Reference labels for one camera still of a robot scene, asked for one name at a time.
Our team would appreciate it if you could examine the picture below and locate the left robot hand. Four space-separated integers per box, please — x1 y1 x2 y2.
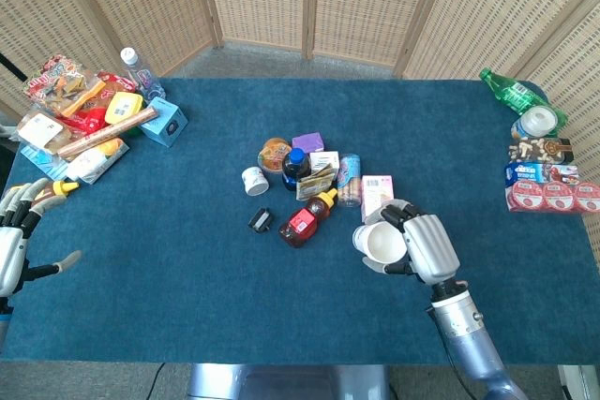
0 178 83 301

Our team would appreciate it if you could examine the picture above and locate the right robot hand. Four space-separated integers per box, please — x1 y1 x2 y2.
360 200 461 285

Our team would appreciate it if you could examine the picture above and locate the white paper cup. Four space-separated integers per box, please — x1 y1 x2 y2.
352 219 409 264

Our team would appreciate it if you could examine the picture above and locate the pink and white box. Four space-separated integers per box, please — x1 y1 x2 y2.
360 174 397 224

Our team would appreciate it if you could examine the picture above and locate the brown squeeze bottle yellow cap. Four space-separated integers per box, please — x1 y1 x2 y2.
8 179 81 209

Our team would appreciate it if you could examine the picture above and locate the light blue striped packet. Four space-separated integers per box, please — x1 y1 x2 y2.
20 144 71 182

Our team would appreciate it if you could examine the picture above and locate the white and orange packet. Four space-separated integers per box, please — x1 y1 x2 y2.
65 137 130 185

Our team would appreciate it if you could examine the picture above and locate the packaged bread white label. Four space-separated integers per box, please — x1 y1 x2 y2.
17 111 71 156

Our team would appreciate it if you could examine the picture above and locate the amber honey bottle red label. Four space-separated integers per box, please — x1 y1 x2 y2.
277 187 339 250

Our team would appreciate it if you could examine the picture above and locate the blue and red carton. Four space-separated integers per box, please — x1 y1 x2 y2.
503 161 580 185

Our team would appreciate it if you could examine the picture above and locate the small white box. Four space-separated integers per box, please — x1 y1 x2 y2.
308 151 341 174

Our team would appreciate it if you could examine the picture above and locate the brown chocolate snack box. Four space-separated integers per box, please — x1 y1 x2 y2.
507 137 576 166

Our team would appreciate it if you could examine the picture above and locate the long brown biscuit pack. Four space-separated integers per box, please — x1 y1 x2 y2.
56 107 158 161

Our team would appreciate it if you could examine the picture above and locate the dark drink bottle blue cap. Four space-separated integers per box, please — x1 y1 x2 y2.
281 147 311 192

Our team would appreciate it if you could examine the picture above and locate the purple box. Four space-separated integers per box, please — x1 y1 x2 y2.
292 132 327 155

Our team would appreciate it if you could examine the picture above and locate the red snack bag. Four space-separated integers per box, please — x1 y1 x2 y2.
58 70 140 137

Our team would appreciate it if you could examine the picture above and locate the jar with white lid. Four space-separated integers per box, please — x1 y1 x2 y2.
510 106 559 140

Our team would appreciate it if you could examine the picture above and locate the small black clip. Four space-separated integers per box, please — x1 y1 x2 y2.
247 207 275 234

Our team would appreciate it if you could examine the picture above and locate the colourful snack bag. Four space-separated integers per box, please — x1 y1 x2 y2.
22 53 107 118

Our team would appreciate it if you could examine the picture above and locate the green soda bottle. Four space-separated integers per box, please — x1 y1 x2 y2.
478 67 568 132

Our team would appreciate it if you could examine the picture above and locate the blue table mat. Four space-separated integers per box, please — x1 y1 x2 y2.
0 77 600 366

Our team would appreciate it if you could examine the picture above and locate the orange lid round container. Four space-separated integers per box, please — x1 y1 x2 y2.
258 137 293 172

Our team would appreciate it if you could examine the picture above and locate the yellow plastic container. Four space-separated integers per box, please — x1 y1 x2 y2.
104 91 144 126

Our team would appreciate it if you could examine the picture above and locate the small white jar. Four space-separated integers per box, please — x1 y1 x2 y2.
241 166 271 198

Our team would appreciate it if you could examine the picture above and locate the silver robot torso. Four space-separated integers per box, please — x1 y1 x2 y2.
187 363 393 400

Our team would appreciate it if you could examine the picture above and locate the light blue box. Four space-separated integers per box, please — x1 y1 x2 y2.
139 96 189 148

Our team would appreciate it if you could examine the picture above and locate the clear water bottle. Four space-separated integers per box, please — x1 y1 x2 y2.
120 47 166 101

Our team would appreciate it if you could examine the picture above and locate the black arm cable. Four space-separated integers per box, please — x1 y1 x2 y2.
425 306 470 400

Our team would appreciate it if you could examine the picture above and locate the black floor cable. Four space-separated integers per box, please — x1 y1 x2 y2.
139 362 169 400

